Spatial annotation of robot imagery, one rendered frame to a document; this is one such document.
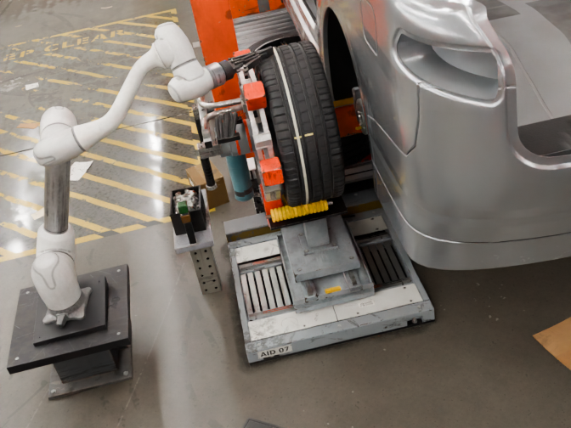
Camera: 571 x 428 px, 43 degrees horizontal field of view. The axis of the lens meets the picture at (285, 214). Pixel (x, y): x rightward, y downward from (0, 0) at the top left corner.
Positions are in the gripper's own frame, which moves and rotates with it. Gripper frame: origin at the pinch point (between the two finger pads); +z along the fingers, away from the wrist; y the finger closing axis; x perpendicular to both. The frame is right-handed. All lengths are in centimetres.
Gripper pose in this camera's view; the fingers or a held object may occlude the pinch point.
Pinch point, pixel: (265, 53)
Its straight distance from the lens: 286.4
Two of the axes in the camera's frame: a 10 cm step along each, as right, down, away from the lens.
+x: -1.6, -7.9, -5.9
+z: 8.1, -4.4, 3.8
